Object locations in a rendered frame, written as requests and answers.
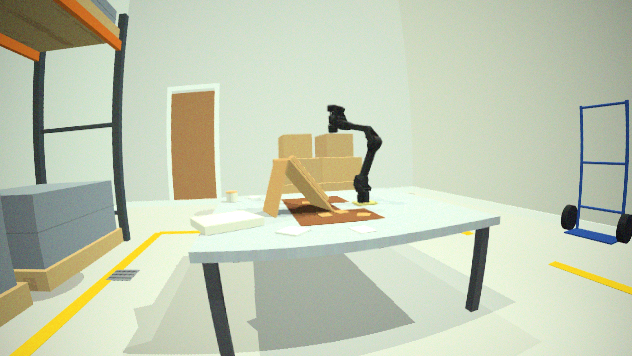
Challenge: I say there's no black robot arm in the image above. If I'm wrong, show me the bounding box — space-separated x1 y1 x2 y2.
331 105 383 204

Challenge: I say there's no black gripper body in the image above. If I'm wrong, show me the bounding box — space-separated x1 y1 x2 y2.
327 104 338 133

